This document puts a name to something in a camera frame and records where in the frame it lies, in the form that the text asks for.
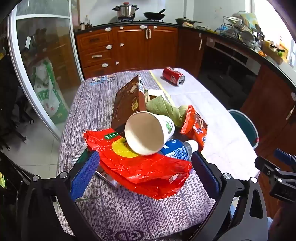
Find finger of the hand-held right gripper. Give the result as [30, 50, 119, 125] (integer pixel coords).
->
[274, 148, 296, 166]
[254, 156, 284, 178]

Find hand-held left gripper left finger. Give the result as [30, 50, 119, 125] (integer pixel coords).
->
[21, 151, 100, 241]

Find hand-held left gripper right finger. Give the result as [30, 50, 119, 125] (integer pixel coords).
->
[191, 151, 269, 241]

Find white foil packet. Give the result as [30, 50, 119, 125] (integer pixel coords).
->
[95, 166, 121, 189]

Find blue label plastic bottle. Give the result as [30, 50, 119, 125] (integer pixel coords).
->
[159, 138, 199, 163]

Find teal trash bin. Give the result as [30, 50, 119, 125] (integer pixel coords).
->
[228, 109, 259, 150]

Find orange snack packet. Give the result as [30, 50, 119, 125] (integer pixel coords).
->
[180, 105, 208, 152]

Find red plastic bag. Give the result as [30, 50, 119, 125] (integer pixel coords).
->
[83, 129, 193, 200]

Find white paper cup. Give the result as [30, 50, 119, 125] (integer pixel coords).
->
[124, 111, 175, 156]

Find pale green leaf wrapper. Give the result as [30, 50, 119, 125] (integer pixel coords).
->
[146, 95, 189, 128]

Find brown carton box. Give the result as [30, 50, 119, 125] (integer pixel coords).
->
[110, 75, 147, 138]

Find beige paper wrapper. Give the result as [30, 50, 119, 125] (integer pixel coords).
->
[147, 89, 170, 100]

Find red soda can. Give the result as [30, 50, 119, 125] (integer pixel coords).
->
[162, 67, 186, 87]

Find grey striped tablecloth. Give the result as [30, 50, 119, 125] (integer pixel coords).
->
[57, 70, 218, 241]

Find green white sack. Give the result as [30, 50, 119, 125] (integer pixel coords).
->
[32, 59, 70, 126]

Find black office chair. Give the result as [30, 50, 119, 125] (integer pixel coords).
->
[0, 56, 35, 151]

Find built-in black oven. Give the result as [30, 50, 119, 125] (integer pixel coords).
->
[199, 35, 262, 100]

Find woven fruit basket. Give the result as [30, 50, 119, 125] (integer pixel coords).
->
[262, 40, 289, 65]

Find wooden kitchen cabinets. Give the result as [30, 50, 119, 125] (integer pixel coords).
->
[75, 23, 296, 218]

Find dark wok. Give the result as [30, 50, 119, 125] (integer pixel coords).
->
[174, 17, 202, 26]

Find black frying pan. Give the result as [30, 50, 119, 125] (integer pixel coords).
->
[143, 9, 166, 20]

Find steel pressure cooker pot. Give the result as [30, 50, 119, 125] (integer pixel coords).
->
[112, 2, 139, 20]

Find wire dish rack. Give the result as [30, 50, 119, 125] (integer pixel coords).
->
[220, 16, 265, 50]

